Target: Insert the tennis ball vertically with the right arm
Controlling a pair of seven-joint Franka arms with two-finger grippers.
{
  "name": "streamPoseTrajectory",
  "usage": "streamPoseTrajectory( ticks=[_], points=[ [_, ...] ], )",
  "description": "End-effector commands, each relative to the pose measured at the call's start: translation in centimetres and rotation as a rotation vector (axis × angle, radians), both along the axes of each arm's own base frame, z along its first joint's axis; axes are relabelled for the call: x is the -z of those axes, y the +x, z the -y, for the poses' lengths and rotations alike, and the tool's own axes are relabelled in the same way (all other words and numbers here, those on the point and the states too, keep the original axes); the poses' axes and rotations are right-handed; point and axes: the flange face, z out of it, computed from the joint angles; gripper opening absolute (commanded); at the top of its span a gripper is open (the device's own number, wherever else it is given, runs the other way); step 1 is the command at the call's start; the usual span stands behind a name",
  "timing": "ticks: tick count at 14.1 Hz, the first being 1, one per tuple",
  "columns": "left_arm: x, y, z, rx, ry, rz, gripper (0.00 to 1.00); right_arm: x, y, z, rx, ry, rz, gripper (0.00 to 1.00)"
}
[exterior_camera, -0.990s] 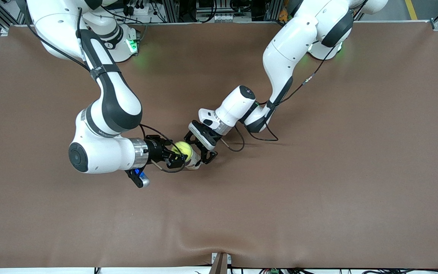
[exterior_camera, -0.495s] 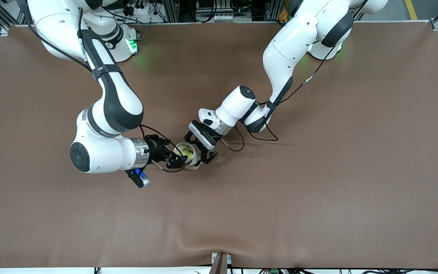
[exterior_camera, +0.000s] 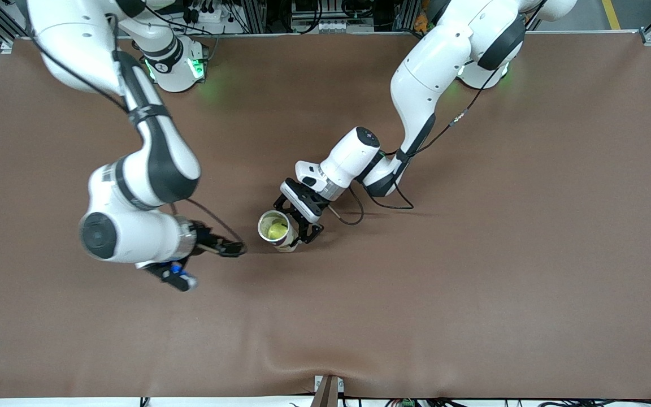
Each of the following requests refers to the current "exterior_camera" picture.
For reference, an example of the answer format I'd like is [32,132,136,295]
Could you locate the brown table mat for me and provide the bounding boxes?
[0,31,651,400]

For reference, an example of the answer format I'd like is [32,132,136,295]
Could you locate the Wilson tennis ball can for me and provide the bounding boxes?
[257,210,300,253]

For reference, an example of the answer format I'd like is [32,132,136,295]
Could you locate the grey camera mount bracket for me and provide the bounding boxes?
[311,374,345,407]

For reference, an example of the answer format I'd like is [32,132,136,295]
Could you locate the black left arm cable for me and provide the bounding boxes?
[325,57,507,227]

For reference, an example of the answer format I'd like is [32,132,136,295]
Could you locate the white power strip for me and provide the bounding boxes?
[181,0,247,34]

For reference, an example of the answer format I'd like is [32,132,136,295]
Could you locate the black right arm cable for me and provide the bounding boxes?
[29,31,247,249]

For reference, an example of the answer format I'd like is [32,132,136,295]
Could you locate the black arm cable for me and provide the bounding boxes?
[325,57,507,227]
[29,31,247,249]

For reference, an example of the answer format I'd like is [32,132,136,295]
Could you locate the white terminal block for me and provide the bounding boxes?
[315,20,375,34]

